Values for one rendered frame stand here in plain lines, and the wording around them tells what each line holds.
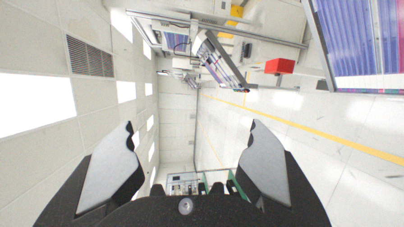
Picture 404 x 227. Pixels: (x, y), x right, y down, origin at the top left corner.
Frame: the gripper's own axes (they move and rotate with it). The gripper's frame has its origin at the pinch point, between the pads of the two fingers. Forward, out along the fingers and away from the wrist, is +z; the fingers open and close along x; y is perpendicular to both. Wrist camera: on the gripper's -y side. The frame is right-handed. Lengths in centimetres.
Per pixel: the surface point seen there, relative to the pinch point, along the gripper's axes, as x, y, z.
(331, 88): 66, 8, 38
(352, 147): 133, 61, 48
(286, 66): 66, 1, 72
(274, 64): 58, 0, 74
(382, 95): 69, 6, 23
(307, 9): 43, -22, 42
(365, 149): 135, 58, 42
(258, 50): 68, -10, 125
